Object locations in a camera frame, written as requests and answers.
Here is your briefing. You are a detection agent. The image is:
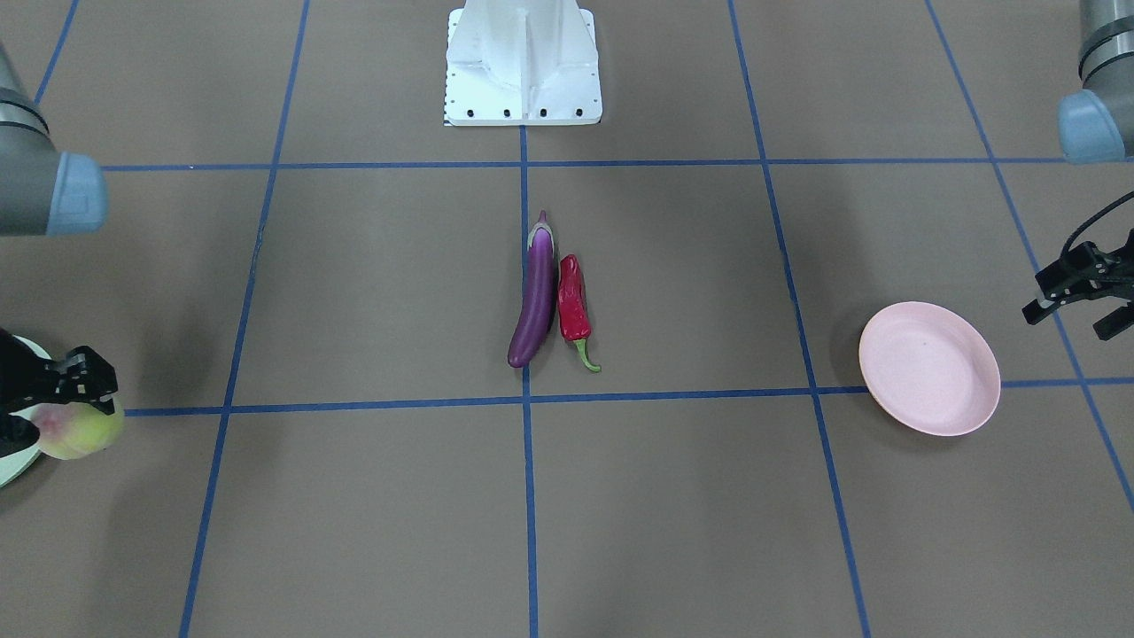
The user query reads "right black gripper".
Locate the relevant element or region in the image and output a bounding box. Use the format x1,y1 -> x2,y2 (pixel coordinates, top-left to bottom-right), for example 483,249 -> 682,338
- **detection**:
0,330 -> 119,459

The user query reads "yellow pink peach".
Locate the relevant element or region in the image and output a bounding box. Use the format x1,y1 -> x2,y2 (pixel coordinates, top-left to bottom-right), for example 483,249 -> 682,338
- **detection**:
29,403 -> 125,461

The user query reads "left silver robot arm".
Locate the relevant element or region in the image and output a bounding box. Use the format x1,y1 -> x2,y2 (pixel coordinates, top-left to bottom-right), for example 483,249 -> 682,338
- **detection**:
1058,1 -> 1133,165

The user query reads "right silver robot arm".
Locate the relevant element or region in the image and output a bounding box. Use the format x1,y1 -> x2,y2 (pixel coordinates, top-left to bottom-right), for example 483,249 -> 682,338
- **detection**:
1,51 -> 124,457

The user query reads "green plate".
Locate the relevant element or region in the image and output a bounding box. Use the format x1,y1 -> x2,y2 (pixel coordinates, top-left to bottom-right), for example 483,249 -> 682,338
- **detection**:
1,335 -> 49,487

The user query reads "brown paper table cover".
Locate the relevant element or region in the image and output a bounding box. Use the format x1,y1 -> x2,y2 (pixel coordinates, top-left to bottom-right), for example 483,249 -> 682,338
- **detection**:
3,1 -> 1133,637

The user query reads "purple eggplant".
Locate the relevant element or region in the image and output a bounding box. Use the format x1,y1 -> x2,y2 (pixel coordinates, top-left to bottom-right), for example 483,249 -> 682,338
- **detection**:
507,211 -> 558,369

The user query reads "red chili pepper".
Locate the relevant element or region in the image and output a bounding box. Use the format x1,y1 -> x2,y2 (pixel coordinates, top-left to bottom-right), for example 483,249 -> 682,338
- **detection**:
556,254 -> 601,373

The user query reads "pink plate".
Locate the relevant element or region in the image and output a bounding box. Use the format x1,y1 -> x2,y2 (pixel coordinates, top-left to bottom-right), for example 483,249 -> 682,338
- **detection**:
858,301 -> 1002,437

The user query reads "white camera stand column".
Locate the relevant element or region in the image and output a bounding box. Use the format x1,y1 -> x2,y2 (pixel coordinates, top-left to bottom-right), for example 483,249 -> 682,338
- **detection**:
443,1 -> 603,127

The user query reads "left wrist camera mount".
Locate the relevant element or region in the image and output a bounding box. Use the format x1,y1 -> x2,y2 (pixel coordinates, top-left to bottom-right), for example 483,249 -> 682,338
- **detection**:
1021,237 -> 1133,342

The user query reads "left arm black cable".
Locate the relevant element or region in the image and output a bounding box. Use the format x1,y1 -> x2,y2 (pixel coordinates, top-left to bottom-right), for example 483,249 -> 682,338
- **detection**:
1060,192 -> 1134,258

